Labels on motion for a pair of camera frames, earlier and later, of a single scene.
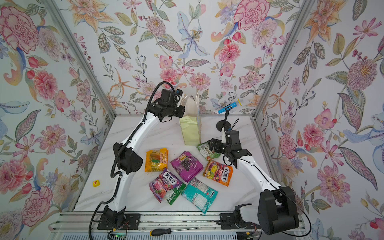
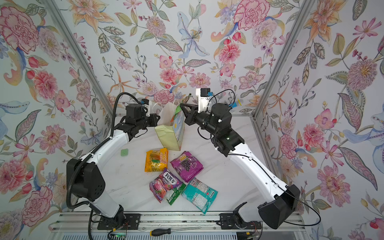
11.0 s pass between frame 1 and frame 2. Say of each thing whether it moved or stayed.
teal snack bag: stayed
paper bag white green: moved
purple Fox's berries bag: stayed
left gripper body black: moved
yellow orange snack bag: stayed
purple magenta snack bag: stayed
